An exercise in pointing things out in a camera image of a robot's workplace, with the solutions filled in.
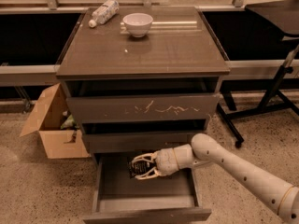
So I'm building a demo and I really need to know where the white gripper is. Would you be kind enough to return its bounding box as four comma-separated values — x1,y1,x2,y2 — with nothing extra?
132,148,179,180

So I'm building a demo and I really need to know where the black rxbar chocolate wrapper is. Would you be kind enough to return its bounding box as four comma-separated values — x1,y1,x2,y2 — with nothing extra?
128,161,152,178

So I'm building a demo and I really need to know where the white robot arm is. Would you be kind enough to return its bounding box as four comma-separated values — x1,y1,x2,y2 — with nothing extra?
129,133,299,224

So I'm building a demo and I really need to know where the grey middle drawer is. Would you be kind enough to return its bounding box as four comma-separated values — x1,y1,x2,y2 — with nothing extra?
82,131,200,153

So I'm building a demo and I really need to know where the grey open bottom drawer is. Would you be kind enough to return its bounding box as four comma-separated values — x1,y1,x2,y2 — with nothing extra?
83,153,211,224

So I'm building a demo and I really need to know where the grey top drawer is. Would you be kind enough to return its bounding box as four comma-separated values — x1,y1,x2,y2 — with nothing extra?
66,94,220,123

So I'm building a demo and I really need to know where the grey drawer cabinet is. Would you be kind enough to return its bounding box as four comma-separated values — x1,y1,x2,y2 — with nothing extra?
56,6,232,170

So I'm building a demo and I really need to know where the green trash in box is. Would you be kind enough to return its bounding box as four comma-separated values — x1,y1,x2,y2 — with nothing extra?
61,111,77,130

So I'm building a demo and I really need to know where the open cardboard box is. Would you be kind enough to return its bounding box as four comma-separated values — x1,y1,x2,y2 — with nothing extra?
21,84,89,159

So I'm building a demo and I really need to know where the white ceramic bowl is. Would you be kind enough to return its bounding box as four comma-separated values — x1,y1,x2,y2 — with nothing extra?
122,13,153,37

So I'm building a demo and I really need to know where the clear plastic water bottle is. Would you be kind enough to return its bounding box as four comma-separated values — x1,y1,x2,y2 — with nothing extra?
88,0,119,28

